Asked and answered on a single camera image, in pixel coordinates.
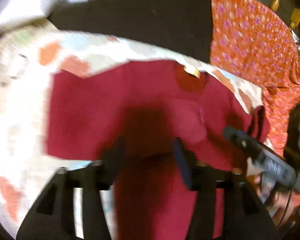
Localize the dark red small shirt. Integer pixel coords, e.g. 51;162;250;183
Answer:
46;60;270;239

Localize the person's right hand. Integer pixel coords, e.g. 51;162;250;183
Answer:
246;158;295;227

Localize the white quilted heart-pattern blanket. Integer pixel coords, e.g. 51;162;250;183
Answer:
0;26;262;237

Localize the orange floral fabric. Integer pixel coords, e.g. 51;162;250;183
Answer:
202;0;300;208

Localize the black flat cushion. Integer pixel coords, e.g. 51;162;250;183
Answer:
48;0;213;63

